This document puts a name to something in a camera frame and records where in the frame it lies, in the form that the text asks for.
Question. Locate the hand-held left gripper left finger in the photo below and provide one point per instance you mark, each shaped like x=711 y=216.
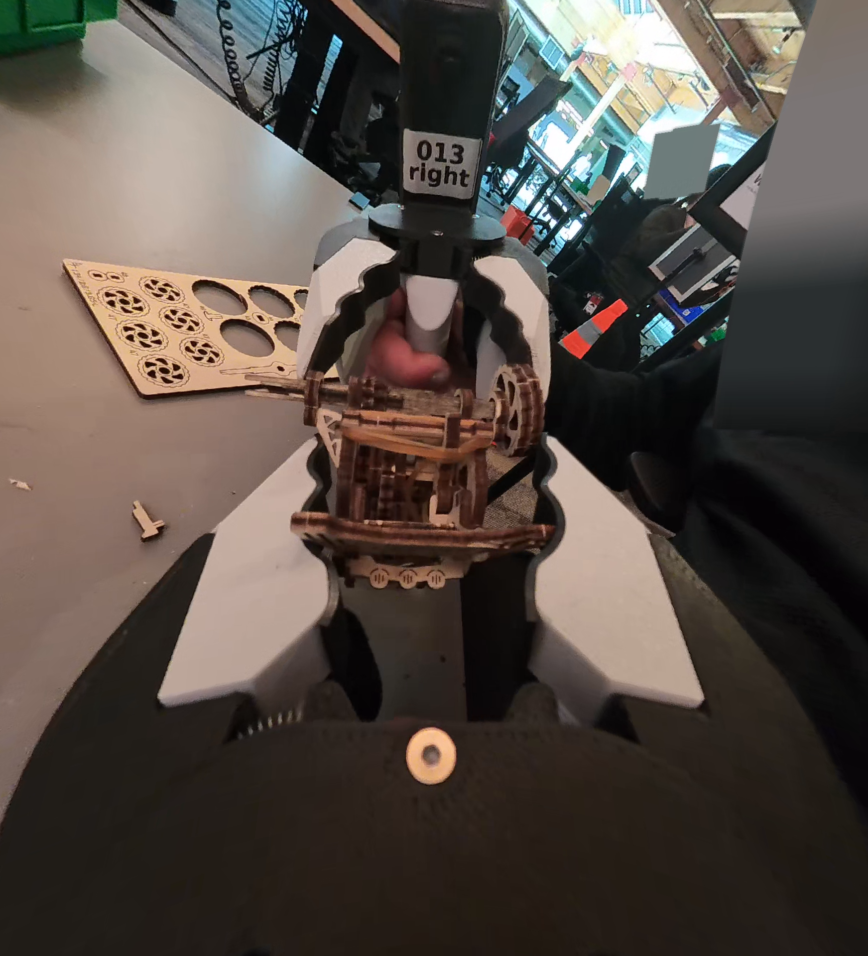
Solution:
x=247 y=612

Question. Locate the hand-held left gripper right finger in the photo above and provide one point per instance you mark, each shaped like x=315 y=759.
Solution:
x=613 y=612

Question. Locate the orange traffic cone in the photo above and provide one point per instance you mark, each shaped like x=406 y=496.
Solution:
x=594 y=328

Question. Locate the small wooden peg part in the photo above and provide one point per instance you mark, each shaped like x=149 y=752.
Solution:
x=148 y=526

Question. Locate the green object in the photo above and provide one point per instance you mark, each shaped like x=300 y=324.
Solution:
x=23 y=26

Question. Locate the wooden buggy model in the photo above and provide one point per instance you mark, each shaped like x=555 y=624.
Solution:
x=404 y=530

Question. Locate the person's right hand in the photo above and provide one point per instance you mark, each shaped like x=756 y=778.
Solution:
x=396 y=358

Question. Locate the small red crate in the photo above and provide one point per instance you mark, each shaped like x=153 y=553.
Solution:
x=516 y=222

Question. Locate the person's right forearm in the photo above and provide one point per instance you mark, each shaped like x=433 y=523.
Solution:
x=628 y=411

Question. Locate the wooden gear wheel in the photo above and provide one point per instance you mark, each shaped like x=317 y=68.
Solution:
x=499 y=403
x=534 y=411

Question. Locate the wooden parts sheet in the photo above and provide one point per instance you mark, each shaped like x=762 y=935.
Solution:
x=105 y=299

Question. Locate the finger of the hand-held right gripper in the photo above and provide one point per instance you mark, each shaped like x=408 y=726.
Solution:
x=531 y=299
x=322 y=299

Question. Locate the black framed paper sign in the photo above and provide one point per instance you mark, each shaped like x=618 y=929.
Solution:
x=744 y=202

